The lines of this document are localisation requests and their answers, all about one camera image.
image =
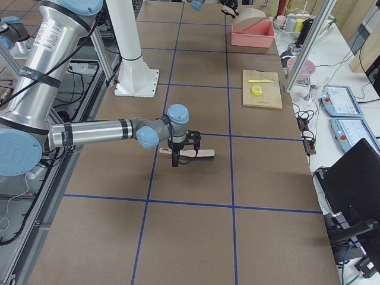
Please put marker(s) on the blue teach pendant near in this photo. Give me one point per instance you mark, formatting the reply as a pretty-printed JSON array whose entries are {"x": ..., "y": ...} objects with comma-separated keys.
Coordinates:
[{"x": 349, "y": 131}]

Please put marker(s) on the yellow toy lemon slices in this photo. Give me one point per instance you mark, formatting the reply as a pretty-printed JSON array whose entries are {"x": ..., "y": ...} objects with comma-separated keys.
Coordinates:
[{"x": 256, "y": 90}]

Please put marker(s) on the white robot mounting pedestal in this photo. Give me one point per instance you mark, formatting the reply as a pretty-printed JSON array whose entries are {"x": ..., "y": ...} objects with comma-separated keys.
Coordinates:
[{"x": 135, "y": 78}]

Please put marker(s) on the pink bowl with ice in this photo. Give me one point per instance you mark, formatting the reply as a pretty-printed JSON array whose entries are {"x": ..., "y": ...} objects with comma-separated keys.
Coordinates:
[{"x": 307, "y": 70}]

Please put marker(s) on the black monitor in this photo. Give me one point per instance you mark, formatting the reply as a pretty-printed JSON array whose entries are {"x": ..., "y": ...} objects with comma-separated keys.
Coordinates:
[{"x": 351, "y": 187}]

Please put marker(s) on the blue teach pendant far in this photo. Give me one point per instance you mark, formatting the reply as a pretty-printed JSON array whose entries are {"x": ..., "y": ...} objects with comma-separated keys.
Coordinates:
[{"x": 339, "y": 101}]

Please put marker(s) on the aluminium frame post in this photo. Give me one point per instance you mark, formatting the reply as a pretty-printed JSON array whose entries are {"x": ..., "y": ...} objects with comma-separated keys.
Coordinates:
[{"x": 313, "y": 34}]

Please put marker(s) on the black water bottle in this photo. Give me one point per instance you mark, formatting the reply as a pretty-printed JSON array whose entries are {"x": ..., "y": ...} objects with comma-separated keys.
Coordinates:
[{"x": 306, "y": 26}]

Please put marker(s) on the blue teach pendant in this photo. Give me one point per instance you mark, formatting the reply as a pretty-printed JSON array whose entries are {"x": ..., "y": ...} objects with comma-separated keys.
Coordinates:
[
  {"x": 349, "y": 131},
  {"x": 339, "y": 101}
]

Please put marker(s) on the beige plastic dustpan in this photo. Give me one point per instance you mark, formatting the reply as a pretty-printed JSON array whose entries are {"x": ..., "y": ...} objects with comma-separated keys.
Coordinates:
[{"x": 244, "y": 18}]

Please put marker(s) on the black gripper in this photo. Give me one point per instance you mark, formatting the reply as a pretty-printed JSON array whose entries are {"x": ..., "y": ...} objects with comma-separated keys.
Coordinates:
[
  {"x": 231, "y": 4},
  {"x": 175, "y": 147}
]

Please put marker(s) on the wooden cutting board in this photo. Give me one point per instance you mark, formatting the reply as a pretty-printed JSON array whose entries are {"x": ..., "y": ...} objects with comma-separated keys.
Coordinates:
[{"x": 271, "y": 96}]

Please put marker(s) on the yellow plastic toy knife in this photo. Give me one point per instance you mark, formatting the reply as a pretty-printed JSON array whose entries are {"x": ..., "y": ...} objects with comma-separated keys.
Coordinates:
[{"x": 261, "y": 81}]

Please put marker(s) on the pink plastic bin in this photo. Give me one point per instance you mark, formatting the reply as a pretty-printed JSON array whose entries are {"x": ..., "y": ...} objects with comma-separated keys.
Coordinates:
[{"x": 260, "y": 35}]

